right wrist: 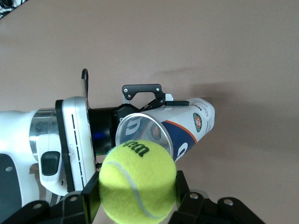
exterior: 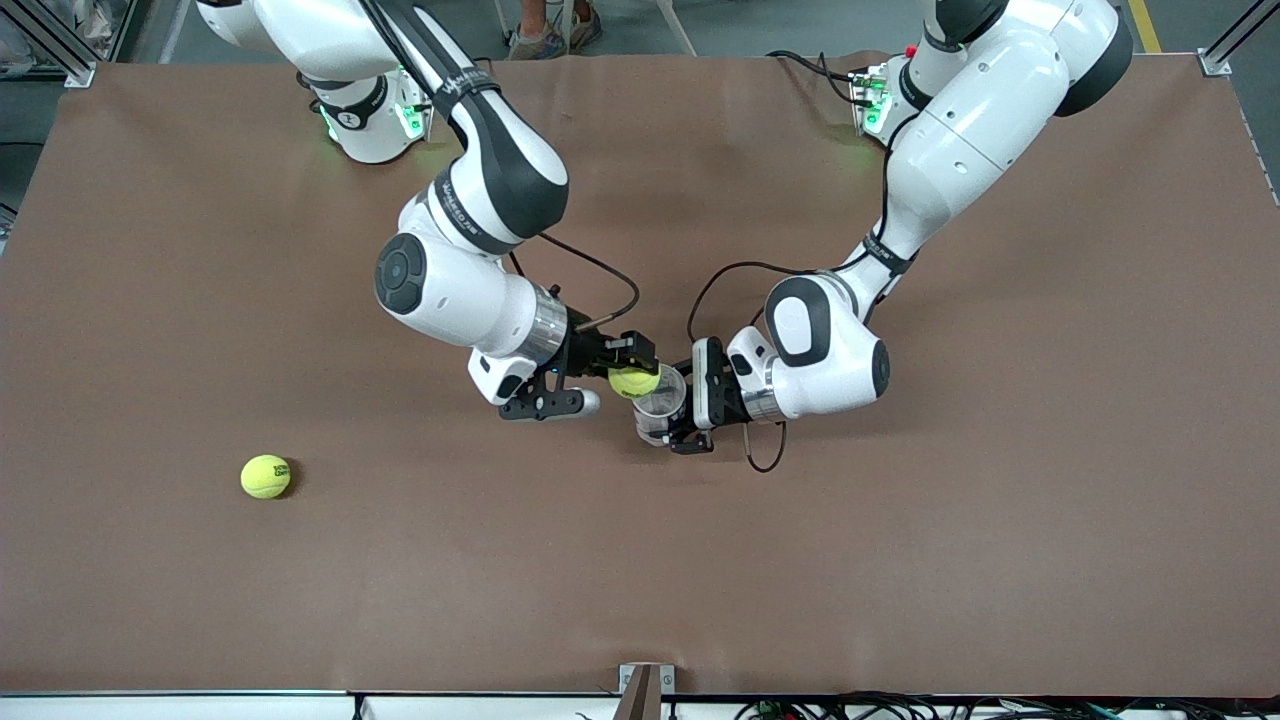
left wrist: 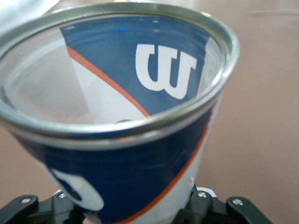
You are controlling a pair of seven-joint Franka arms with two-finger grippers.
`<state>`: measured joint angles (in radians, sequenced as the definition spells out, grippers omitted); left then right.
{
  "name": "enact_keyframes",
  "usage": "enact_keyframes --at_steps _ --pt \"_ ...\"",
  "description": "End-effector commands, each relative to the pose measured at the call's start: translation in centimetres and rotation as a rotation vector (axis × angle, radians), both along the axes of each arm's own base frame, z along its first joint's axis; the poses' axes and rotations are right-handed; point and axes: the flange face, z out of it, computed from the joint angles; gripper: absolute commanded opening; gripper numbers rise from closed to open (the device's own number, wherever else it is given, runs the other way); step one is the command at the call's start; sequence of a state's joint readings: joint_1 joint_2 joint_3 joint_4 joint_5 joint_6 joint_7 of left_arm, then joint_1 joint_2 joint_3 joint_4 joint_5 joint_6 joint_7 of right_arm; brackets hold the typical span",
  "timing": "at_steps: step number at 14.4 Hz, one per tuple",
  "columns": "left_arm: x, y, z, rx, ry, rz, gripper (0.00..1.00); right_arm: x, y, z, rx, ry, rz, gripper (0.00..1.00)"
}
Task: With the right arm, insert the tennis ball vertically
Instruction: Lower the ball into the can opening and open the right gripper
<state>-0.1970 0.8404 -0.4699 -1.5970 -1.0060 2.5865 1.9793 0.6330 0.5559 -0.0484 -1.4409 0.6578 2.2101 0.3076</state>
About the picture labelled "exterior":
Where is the clear plastic ball tube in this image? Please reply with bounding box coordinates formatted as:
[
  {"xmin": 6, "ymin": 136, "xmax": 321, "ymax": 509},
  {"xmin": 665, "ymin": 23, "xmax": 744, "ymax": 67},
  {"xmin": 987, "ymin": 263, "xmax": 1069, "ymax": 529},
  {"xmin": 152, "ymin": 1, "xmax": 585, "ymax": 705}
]
[{"xmin": 632, "ymin": 364, "xmax": 690, "ymax": 447}]

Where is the brown table cover sheet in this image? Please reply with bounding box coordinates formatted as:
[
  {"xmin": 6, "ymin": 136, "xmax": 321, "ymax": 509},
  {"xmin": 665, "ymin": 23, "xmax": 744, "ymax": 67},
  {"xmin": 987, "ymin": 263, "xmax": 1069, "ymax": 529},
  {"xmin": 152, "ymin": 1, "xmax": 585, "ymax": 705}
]
[{"xmin": 0, "ymin": 50, "xmax": 1280, "ymax": 699}]

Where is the small metal edge bracket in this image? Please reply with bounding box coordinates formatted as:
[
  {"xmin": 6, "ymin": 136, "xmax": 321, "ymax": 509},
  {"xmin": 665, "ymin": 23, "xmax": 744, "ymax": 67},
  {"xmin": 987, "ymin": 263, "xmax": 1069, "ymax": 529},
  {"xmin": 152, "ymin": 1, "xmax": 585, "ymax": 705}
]
[{"xmin": 618, "ymin": 663, "xmax": 676, "ymax": 720}]

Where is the black cable bundle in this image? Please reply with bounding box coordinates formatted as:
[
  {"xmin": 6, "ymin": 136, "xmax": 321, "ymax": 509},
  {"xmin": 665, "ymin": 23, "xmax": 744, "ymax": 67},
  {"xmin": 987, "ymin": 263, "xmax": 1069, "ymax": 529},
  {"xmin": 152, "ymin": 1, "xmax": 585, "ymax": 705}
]
[{"xmin": 735, "ymin": 690, "xmax": 1280, "ymax": 720}]

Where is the black left base cable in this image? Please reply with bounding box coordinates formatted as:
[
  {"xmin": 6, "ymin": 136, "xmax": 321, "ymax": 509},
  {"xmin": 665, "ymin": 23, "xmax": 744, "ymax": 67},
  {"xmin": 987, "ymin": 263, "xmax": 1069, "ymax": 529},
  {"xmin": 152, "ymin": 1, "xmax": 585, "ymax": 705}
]
[{"xmin": 768, "ymin": 50, "xmax": 861, "ymax": 106}]

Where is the white table edge rail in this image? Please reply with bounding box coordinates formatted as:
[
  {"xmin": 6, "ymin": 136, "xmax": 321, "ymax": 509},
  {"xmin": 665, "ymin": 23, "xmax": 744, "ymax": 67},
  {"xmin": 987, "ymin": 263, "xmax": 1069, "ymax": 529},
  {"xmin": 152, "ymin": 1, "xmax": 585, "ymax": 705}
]
[{"xmin": 0, "ymin": 690, "xmax": 621, "ymax": 720}]

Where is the aluminium frame profile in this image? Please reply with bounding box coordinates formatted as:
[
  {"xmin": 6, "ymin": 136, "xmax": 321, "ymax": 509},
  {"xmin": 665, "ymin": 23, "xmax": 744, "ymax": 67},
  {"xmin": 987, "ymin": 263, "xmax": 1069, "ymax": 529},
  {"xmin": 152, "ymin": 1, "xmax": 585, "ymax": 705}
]
[
  {"xmin": 0, "ymin": 0, "xmax": 98, "ymax": 89},
  {"xmin": 1200, "ymin": 0, "xmax": 1280, "ymax": 78}
]

